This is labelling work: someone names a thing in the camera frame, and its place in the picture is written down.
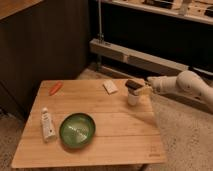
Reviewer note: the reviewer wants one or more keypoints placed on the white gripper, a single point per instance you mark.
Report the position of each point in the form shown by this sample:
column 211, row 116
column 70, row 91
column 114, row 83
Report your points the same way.
column 156, row 85

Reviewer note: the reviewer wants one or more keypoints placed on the green ceramic bowl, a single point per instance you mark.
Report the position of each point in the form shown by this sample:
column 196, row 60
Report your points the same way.
column 77, row 130

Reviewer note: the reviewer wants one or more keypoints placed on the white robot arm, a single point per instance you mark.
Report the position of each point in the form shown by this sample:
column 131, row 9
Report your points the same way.
column 186, row 82

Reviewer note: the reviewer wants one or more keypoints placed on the dark brown block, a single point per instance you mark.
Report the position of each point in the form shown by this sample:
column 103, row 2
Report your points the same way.
column 130, row 84

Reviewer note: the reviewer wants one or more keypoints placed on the white cup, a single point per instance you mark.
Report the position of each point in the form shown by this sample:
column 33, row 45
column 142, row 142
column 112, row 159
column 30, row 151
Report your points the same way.
column 133, row 99

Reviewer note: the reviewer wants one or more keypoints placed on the wooden table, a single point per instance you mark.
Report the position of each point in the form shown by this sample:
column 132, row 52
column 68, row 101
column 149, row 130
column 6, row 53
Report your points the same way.
column 124, row 134

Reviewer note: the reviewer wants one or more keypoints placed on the metal shelf rack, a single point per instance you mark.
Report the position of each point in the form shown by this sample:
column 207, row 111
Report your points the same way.
column 154, row 42

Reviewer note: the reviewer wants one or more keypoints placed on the orange carrot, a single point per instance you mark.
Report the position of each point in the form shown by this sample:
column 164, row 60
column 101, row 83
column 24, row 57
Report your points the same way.
column 55, row 88

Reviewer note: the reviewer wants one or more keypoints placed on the white tube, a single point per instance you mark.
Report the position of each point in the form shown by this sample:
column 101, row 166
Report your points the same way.
column 47, row 126

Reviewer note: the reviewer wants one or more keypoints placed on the dark wooden cabinet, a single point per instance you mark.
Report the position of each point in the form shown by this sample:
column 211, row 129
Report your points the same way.
column 49, row 41

